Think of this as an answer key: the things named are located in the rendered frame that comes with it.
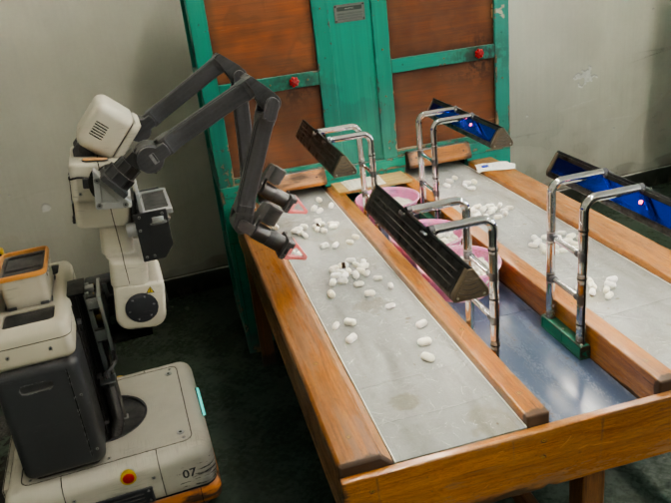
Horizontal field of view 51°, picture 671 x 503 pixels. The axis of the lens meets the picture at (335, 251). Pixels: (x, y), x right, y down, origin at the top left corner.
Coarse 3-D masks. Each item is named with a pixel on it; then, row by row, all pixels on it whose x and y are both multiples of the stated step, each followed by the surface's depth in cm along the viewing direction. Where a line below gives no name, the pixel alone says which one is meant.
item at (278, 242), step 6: (276, 234) 223; (282, 234) 230; (270, 240) 222; (276, 240) 223; (282, 240) 224; (288, 240) 223; (270, 246) 223; (276, 246) 223; (282, 246) 224; (288, 246) 222; (276, 252) 227; (282, 252) 222; (282, 258) 223
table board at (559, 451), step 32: (576, 416) 153; (608, 416) 153; (640, 416) 156; (480, 448) 147; (512, 448) 149; (544, 448) 152; (576, 448) 154; (608, 448) 157; (640, 448) 159; (352, 480) 142; (384, 480) 144; (416, 480) 146; (448, 480) 148; (480, 480) 150; (512, 480) 153; (544, 480) 155
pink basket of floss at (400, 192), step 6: (396, 192) 301; (402, 192) 299; (408, 192) 297; (414, 192) 294; (360, 198) 297; (408, 198) 297; (414, 198) 293; (360, 204) 296; (408, 204) 280; (414, 204) 284; (360, 210) 287; (372, 222) 285
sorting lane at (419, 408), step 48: (336, 240) 261; (336, 288) 223; (384, 288) 219; (336, 336) 196; (384, 336) 193; (432, 336) 190; (384, 384) 172; (432, 384) 170; (480, 384) 167; (384, 432) 155; (432, 432) 153; (480, 432) 151
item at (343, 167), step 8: (304, 120) 282; (304, 128) 277; (312, 128) 268; (296, 136) 284; (304, 136) 274; (312, 136) 264; (320, 136) 256; (304, 144) 270; (312, 144) 261; (320, 144) 252; (328, 144) 244; (312, 152) 258; (320, 152) 249; (328, 152) 242; (336, 152) 233; (320, 160) 247; (328, 160) 239; (336, 160) 231; (344, 160) 229; (328, 168) 236; (336, 168) 229; (344, 168) 230; (352, 168) 230; (336, 176) 230; (344, 176) 231
